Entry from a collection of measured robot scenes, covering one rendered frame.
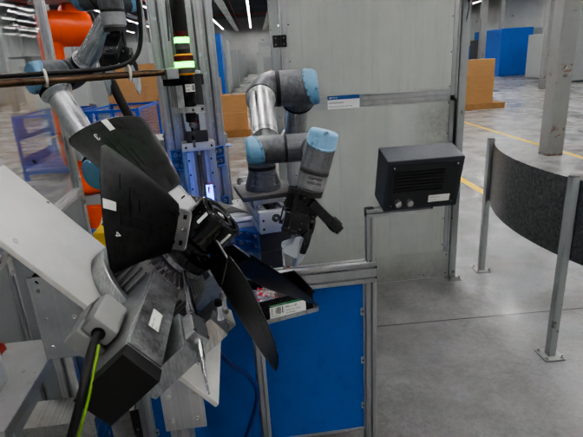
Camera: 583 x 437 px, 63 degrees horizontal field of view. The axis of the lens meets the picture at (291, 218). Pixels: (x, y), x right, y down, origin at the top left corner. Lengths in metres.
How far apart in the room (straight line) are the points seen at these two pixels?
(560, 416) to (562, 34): 5.90
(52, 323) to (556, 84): 7.19
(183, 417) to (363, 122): 2.24
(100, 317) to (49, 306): 0.29
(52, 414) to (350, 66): 2.43
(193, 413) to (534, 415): 1.67
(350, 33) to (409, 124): 0.67
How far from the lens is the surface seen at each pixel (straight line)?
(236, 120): 10.47
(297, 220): 1.20
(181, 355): 0.93
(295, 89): 1.59
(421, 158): 1.60
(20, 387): 1.35
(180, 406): 1.26
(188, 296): 1.02
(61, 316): 1.17
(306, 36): 2.98
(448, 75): 3.24
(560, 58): 7.69
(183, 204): 1.15
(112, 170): 0.88
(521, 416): 2.50
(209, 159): 2.02
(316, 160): 1.17
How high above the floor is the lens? 1.56
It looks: 19 degrees down
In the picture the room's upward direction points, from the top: 3 degrees counter-clockwise
